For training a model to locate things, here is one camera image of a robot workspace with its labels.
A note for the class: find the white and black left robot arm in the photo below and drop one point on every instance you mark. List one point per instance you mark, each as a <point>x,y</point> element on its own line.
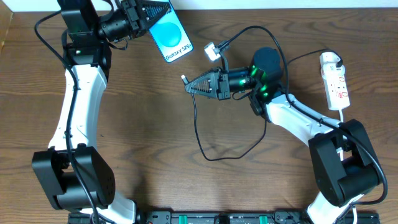
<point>72,174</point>

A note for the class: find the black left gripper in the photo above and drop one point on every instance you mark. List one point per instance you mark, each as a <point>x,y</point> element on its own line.
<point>135,17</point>

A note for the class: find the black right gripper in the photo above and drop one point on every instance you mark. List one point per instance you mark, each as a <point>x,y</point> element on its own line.
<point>222,84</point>

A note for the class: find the white USB wall charger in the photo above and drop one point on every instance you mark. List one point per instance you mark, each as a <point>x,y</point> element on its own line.
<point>330,70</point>

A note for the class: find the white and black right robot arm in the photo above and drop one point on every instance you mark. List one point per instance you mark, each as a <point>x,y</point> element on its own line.
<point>344,162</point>

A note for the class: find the blue Galaxy smartphone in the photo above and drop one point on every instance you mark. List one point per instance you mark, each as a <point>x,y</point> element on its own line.
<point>170,36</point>

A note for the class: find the white power strip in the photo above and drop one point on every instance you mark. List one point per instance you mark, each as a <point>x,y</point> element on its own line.
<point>335,88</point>

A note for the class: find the black mounting rail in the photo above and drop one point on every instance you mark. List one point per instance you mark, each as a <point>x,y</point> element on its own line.
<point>285,217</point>

